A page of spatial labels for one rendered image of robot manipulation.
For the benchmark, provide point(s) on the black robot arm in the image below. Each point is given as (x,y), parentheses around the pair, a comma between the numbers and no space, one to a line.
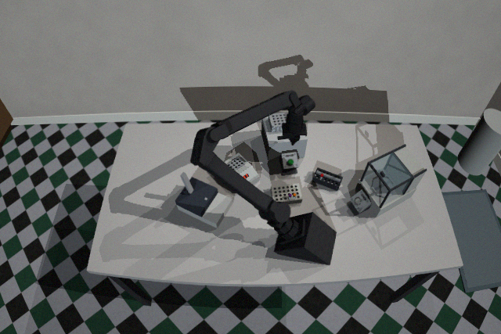
(276,213)

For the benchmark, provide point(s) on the beige tube rack with round holes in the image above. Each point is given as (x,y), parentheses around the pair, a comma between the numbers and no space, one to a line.
(281,193)

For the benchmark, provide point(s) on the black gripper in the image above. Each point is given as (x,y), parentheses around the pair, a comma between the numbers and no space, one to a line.
(293,131)

